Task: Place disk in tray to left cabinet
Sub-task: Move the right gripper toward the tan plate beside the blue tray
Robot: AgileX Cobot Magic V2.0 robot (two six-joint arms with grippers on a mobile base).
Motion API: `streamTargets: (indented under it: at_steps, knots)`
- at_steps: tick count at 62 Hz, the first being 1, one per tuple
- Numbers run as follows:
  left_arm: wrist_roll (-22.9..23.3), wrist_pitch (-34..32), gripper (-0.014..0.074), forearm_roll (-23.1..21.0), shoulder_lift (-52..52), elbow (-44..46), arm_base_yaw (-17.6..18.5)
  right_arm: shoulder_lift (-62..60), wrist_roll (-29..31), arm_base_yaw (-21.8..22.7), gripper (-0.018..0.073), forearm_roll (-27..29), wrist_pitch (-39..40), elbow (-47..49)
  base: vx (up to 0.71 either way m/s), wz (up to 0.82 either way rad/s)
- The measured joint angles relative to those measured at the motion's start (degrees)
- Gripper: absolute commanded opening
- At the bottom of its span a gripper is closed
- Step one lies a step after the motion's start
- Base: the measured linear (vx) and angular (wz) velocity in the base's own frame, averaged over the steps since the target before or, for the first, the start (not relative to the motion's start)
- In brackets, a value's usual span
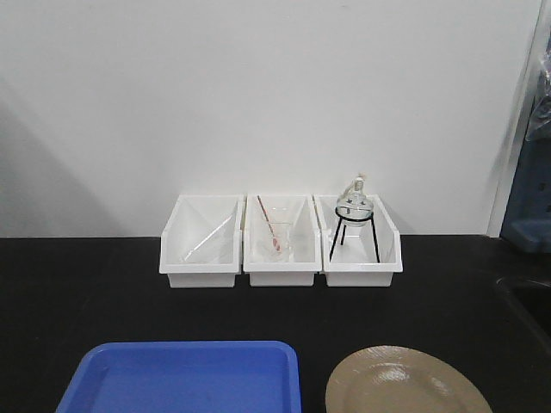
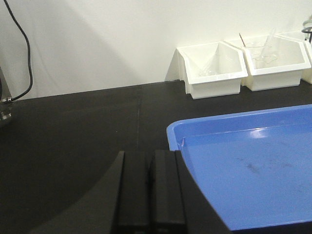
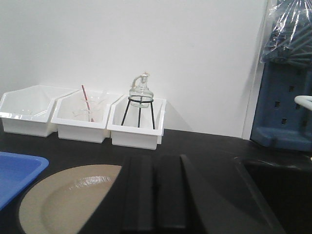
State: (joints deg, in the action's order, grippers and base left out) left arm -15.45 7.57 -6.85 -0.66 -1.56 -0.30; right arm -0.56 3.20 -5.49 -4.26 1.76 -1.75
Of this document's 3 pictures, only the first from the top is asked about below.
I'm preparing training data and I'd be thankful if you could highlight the beige plate with black rim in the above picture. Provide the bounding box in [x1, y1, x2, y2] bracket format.
[325, 345, 492, 412]

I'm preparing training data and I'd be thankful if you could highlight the blue plastic tray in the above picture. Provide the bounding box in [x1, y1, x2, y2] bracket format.
[57, 341, 302, 412]

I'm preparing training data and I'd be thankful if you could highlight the red glass thermometer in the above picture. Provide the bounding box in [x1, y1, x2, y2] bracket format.
[257, 194, 282, 253]

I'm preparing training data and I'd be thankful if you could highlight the middle white storage bin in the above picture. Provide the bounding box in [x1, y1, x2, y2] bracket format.
[243, 194, 322, 287]

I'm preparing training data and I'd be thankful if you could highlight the white storage bin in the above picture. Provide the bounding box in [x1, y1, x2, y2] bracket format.
[243, 194, 322, 287]
[159, 194, 245, 288]
[313, 194, 403, 287]

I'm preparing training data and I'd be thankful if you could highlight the glass beaker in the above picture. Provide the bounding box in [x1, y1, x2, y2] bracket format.
[258, 222, 291, 262]

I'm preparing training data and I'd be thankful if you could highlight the glass alcohol lamp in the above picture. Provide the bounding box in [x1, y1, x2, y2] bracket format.
[336, 174, 374, 227]

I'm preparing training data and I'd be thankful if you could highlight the left white storage bin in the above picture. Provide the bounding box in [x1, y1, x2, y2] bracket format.
[159, 194, 245, 288]

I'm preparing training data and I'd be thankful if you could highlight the glass stirring rod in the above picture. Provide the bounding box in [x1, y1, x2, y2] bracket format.
[180, 215, 232, 263]

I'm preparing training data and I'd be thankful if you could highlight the right white storage bin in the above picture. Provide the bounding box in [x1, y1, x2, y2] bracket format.
[313, 194, 403, 287]

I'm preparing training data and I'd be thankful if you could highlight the black wire tripod stand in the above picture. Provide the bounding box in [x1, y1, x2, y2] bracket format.
[329, 207, 381, 263]

